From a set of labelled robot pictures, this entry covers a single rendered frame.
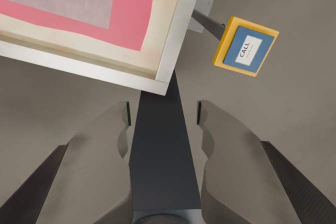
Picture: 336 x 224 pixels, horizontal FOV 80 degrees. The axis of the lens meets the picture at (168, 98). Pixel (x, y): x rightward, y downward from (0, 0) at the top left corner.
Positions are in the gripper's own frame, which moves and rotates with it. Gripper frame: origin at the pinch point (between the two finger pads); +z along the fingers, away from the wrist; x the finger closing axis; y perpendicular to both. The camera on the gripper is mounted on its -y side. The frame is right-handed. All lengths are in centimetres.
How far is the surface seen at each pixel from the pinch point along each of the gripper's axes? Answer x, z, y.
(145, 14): -3.4, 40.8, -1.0
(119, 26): -9.9, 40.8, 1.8
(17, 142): -129, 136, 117
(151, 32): -2.1, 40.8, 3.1
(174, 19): 3.2, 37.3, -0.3
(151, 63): -2.3, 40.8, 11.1
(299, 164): 145, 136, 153
